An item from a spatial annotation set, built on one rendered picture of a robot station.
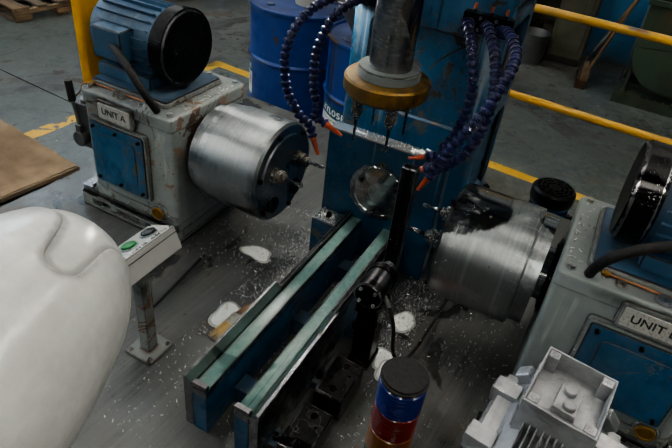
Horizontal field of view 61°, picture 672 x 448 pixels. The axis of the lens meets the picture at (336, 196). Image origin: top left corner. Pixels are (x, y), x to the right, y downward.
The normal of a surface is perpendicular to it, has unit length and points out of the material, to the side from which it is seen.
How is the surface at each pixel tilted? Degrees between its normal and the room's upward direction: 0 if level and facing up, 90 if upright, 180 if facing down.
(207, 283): 0
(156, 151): 90
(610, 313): 90
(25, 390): 56
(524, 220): 13
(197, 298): 0
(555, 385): 0
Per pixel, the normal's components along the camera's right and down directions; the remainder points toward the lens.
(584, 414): 0.10, -0.82
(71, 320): 0.87, -0.39
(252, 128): -0.07, -0.61
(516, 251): -0.28, -0.23
